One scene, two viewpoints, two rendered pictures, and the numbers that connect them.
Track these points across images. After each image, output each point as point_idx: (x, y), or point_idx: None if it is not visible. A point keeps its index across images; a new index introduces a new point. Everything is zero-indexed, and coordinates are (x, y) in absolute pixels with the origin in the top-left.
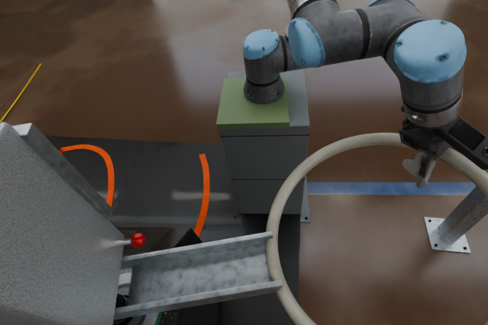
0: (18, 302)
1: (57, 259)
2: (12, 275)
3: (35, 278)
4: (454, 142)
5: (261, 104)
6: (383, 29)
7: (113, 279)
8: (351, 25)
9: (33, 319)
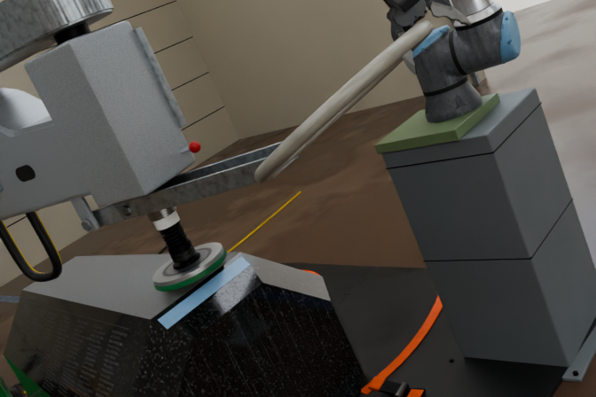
0: (97, 91)
1: (127, 100)
2: (99, 77)
3: (110, 93)
4: None
5: (439, 121)
6: None
7: (167, 167)
8: None
9: (100, 112)
